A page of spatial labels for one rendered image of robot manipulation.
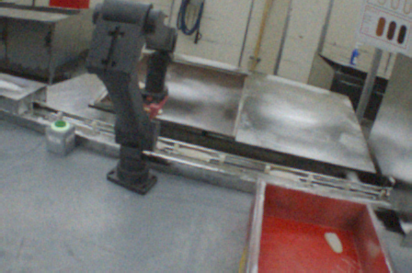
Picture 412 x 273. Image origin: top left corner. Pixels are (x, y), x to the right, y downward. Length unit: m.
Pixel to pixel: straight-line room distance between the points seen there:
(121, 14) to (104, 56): 0.07
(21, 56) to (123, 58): 3.51
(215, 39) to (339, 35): 1.80
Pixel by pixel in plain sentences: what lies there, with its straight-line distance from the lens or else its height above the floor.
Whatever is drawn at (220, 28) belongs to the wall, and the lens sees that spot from 4.61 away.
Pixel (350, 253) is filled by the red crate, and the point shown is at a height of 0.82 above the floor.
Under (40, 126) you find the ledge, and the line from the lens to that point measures 1.08.
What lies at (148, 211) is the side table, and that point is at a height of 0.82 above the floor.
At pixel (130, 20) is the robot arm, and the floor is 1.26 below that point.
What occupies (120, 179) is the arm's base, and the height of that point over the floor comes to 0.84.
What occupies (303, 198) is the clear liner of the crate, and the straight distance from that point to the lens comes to 0.83.
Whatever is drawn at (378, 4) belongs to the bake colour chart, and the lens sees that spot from 1.72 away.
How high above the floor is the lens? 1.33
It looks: 22 degrees down
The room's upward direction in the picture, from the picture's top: 12 degrees clockwise
